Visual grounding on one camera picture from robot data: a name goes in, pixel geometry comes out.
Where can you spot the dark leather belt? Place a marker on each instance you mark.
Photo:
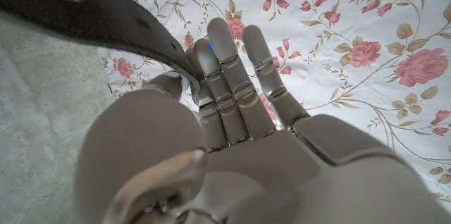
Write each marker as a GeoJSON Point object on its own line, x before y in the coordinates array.
{"type": "Point", "coordinates": [88, 16]}

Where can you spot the floral printed backdrop sheet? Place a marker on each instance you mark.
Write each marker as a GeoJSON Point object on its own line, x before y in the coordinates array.
{"type": "Point", "coordinates": [352, 23]}

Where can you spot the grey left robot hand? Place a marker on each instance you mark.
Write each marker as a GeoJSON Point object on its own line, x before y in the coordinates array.
{"type": "Point", "coordinates": [246, 167]}

